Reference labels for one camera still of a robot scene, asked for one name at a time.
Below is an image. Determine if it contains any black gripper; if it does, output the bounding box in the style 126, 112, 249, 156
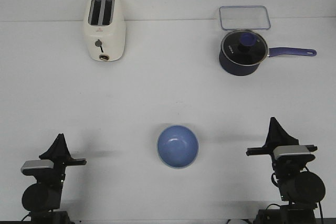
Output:
246, 117, 317, 179
39, 134, 87, 182

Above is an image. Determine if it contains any blue bowl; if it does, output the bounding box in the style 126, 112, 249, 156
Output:
156, 125, 199, 169

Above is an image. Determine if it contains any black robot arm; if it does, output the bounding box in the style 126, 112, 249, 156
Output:
20, 133, 87, 223
246, 117, 326, 223

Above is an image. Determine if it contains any dark blue saucepan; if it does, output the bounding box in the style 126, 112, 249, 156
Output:
219, 47, 317, 76

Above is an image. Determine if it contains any glass pot lid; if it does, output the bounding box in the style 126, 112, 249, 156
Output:
221, 30, 268, 66

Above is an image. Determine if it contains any clear rectangular container lid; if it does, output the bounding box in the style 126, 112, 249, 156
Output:
219, 6, 271, 31

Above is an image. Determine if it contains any white two-slot toaster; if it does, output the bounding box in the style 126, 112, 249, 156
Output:
83, 0, 126, 62

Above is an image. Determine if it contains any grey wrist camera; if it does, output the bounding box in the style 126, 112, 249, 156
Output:
273, 145, 311, 160
20, 159, 54, 173

